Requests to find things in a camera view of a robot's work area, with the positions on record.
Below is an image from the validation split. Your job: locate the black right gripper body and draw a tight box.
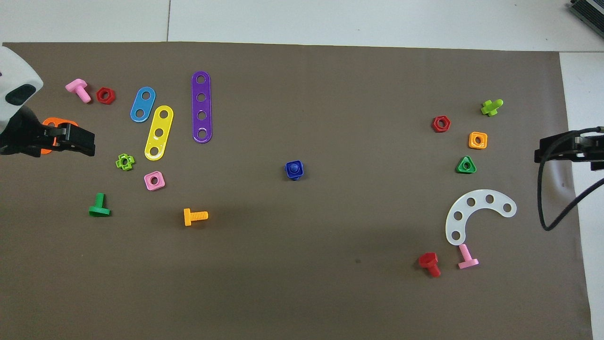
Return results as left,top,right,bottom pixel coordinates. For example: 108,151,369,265
575,133,604,161

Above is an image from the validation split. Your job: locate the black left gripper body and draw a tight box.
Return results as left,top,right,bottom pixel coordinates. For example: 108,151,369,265
0,106,51,158

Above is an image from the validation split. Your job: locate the pink plastic screw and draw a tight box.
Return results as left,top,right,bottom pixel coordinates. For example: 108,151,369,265
65,78,92,104
458,244,479,270

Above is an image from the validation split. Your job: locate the green plastic screw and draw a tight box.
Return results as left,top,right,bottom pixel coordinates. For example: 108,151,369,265
88,192,112,218

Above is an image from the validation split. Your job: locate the lime cross-head plastic screw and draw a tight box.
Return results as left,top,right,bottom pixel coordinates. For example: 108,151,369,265
480,99,504,117

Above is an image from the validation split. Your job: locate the pink square plastic nut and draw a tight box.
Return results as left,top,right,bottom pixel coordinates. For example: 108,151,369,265
144,170,166,191

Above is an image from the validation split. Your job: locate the green triangular plastic nut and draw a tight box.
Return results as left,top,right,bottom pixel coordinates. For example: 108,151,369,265
455,155,477,175

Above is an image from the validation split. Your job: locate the orange plastic screw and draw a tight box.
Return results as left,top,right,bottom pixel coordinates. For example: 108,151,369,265
184,208,209,227

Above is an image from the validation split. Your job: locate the red hex-head plastic screw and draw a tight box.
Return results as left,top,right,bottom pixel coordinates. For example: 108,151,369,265
418,252,442,278

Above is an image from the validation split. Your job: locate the orange heart-shaped plastic plate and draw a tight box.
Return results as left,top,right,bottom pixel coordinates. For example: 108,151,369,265
40,117,78,155

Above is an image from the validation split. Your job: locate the blue two-hole plastic plate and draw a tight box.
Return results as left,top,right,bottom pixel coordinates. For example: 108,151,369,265
130,86,157,123

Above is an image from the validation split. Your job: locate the yellow three-hole plastic plate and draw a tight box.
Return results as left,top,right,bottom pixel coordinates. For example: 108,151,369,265
144,105,174,162

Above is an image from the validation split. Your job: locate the white curved five-hole plate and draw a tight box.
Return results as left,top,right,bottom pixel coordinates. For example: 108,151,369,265
445,189,518,246

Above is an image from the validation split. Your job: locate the purple four-hole plastic plate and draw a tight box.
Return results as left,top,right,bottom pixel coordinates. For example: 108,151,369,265
191,71,213,144

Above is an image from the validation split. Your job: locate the black ribbed device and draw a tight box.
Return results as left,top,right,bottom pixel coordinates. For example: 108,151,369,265
568,0,604,39

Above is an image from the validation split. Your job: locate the brown paper table mat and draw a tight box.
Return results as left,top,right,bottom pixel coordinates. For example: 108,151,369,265
0,42,594,340

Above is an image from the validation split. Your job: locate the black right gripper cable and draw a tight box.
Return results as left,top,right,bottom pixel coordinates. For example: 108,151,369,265
538,126,604,231

